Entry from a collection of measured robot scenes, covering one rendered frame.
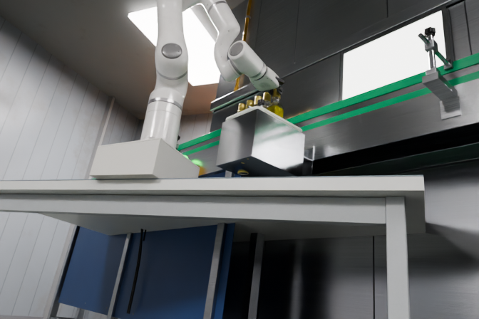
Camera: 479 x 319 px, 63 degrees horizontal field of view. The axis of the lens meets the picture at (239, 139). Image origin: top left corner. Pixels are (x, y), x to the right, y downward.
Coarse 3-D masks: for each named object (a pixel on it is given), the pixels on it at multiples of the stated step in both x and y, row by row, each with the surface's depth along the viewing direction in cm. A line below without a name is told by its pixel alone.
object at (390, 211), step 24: (144, 216) 115; (168, 216) 110; (192, 216) 106; (216, 216) 103; (240, 216) 100; (264, 216) 97; (288, 216) 95; (312, 216) 93; (336, 216) 90; (360, 216) 88; (384, 216) 86; (408, 288) 80; (408, 312) 76
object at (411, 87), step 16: (464, 64) 104; (400, 80) 117; (416, 80) 113; (448, 80) 105; (464, 80) 102; (368, 96) 124; (384, 96) 120; (400, 96) 115; (416, 96) 111; (320, 112) 138; (336, 112) 133; (352, 112) 127; (304, 128) 141
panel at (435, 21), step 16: (432, 16) 137; (400, 32) 145; (416, 32) 139; (368, 48) 154; (384, 48) 148; (400, 48) 142; (416, 48) 137; (352, 64) 158; (368, 64) 151; (384, 64) 145; (400, 64) 140; (416, 64) 135; (352, 80) 154; (368, 80) 148; (384, 80) 142; (352, 96) 152
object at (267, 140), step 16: (256, 112) 117; (224, 128) 127; (240, 128) 120; (256, 128) 115; (272, 128) 119; (288, 128) 124; (224, 144) 124; (240, 144) 117; (256, 144) 113; (272, 144) 118; (288, 144) 123; (224, 160) 120; (240, 160) 116; (256, 160) 114; (272, 160) 116; (288, 160) 121; (304, 160) 131; (256, 176) 127; (272, 176) 125; (288, 176) 123
